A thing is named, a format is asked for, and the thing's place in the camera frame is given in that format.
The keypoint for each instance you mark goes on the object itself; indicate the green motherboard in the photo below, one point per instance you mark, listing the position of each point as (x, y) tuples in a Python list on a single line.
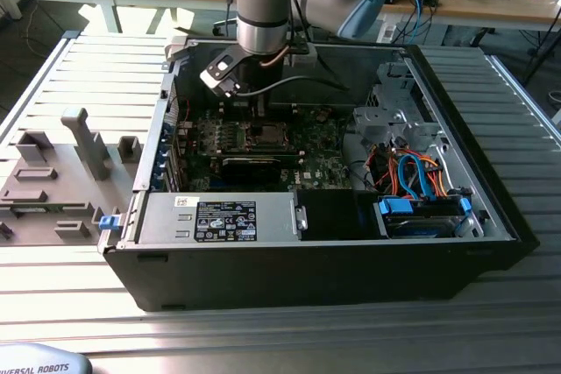
[(324, 164)]

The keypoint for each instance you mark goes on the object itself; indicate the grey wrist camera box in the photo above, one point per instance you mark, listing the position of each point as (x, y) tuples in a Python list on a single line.
[(303, 56)]

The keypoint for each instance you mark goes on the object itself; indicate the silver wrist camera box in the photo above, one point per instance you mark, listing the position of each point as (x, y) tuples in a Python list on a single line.
[(221, 69)]

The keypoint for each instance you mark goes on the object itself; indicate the pale blue teach pendant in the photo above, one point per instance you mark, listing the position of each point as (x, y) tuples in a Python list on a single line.
[(44, 356)]

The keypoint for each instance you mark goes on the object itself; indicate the silver metal drive cage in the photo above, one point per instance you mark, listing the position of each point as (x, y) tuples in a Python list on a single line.
[(381, 122)]

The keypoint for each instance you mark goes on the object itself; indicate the silver CPU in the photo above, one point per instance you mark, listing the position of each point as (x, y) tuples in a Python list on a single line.
[(269, 134)]

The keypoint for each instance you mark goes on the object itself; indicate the grey parts rack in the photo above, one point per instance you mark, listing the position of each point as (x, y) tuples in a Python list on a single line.
[(52, 216)]

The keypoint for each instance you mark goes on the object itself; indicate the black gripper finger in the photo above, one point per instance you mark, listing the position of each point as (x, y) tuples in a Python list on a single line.
[(259, 111)]

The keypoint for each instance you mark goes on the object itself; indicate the thin metal locking lever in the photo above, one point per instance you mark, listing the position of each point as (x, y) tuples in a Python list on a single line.
[(242, 113)]

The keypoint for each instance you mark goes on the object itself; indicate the grey power supply unit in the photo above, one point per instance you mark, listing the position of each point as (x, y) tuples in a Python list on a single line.
[(166, 216)]

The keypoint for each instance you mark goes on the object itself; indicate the black and grey PC case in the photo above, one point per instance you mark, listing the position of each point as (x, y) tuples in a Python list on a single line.
[(263, 277)]

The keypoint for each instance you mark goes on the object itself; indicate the hard disk in blue carrier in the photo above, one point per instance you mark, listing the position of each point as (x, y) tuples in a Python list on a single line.
[(416, 227)]

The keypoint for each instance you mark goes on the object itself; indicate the CPU socket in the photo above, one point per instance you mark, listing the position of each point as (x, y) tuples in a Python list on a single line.
[(249, 144)]

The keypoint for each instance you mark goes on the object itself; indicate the blue plastic latch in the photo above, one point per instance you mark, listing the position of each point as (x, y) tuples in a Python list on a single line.
[(108, 223)]

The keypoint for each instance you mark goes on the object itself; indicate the round silver coin battery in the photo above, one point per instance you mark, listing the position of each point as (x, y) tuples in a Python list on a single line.
[(323, 115)]

